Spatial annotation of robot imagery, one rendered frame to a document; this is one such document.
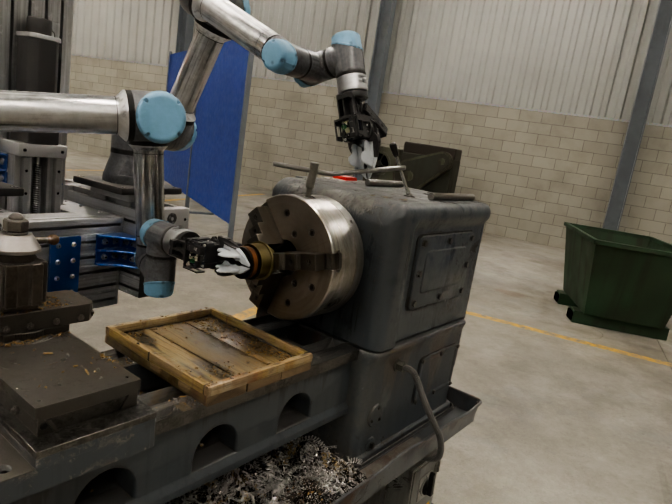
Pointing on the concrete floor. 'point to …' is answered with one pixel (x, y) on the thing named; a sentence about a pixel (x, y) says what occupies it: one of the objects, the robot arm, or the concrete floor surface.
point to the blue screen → (214, 135)
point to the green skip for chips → (617, 281)
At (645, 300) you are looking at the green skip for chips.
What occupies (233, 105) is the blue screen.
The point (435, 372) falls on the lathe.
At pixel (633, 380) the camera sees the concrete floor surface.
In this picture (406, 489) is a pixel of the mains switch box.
